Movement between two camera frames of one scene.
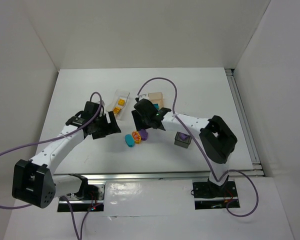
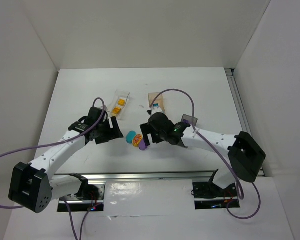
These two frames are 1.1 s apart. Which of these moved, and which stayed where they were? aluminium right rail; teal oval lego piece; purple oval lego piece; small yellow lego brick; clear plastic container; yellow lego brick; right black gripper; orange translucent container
Moved: teal oval lego piece; purple oval lego piece; right black gripper
Stayed: orange translucent container; yellow lego brick; aluminium right rail; small yellow lego brick; clear plastic container
